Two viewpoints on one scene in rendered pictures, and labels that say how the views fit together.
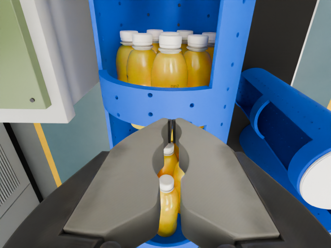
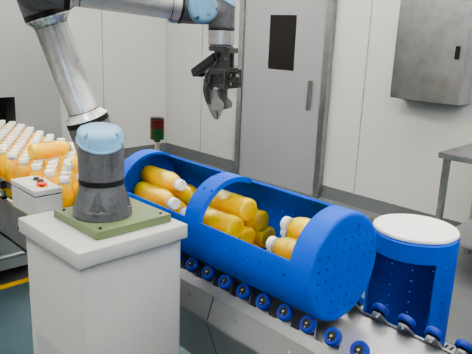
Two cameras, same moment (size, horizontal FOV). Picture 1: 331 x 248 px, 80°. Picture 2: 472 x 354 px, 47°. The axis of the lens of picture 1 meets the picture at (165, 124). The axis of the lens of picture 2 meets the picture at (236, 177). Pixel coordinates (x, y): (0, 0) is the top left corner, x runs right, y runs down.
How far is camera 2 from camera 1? 167 cm
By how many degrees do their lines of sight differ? 97
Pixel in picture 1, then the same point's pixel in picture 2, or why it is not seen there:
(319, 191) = (420, 235)
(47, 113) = (171, 225)
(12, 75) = (143, 210)
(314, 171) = (388, 231)
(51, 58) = not seen: hidden behind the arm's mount
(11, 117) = (147, 232)
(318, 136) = not seen: hidden behind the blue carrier
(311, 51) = not seen: outside the picture
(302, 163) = (382, 241)
